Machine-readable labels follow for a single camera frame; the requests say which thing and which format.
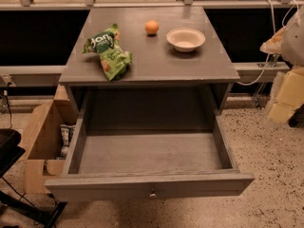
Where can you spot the grey top drawer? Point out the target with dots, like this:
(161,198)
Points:
(148,143)

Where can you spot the orange fruit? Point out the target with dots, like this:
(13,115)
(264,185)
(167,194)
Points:
(151,27)

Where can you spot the packet inside cardboard box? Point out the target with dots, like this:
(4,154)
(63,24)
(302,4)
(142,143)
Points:
(66,136)

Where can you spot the cardboard box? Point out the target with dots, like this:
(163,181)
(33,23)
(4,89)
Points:
(42,139)

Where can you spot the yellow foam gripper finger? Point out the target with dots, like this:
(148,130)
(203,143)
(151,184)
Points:
(287,94)

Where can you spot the grey wooden drawer cabinet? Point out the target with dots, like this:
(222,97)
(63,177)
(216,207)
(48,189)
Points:
(154,60)

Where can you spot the black stand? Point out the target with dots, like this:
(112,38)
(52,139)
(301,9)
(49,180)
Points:
(12,195)

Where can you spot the green snack bag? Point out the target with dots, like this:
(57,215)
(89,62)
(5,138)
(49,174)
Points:
(114,61)

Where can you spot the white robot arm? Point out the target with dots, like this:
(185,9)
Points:
(297,23)

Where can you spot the white bowl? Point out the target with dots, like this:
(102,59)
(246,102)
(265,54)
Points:
(185,39)

